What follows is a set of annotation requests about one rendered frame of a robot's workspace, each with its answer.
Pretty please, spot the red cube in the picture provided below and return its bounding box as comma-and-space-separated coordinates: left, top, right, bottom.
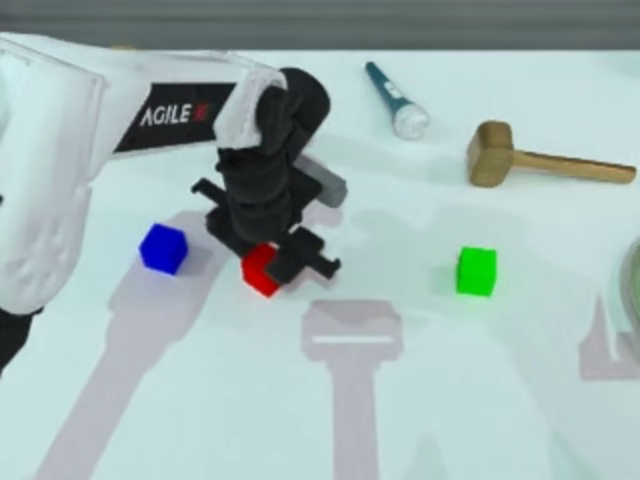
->
241, 242, 281, 300

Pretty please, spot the blue cube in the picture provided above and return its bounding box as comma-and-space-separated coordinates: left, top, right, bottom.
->
139, 222, 189, 276

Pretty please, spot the green cube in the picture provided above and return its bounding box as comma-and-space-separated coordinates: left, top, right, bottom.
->
455, 245, 499, 297

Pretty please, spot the teal flashlight with clear head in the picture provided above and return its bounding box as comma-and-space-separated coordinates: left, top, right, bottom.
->
363, 60, 431, 141

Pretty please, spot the wooden hammer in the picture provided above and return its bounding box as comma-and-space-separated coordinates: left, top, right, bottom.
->
466, 120, 638, 189

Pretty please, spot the gray wrist camera box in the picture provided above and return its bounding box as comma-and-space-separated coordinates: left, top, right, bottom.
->
294, 152, 348, 209

